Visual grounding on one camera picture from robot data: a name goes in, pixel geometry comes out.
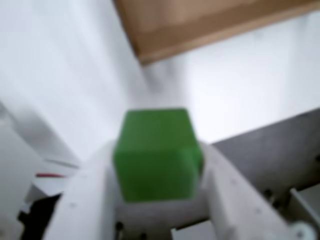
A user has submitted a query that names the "brown wooden board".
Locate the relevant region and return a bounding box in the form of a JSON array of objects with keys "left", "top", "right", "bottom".
[{"left": 113, "top": 0, "right": 320, "bottom": 66}]

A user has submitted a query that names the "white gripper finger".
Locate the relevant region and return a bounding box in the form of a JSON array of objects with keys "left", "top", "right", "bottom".
[
  {"left": 43, "top": 139, "right": 126, "bottom": 240},
  {"left": 199, "top": 142, "right": 301, "bottom": 240}
]

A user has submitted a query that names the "red servo cable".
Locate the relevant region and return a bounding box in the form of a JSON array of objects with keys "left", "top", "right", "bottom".
[{"left": 36, "top": 171, "right": 67, "bottom": 179}]

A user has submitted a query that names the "grey rectangular bracket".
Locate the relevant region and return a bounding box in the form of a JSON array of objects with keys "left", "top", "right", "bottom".
[{"left": 289, "top": 187, "right": 320, "bottom": 226}]

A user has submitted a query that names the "green cube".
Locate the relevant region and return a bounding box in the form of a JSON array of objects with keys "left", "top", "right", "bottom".
[{"left": 112, "top": 107, "right": 205, "bottom": 203}]

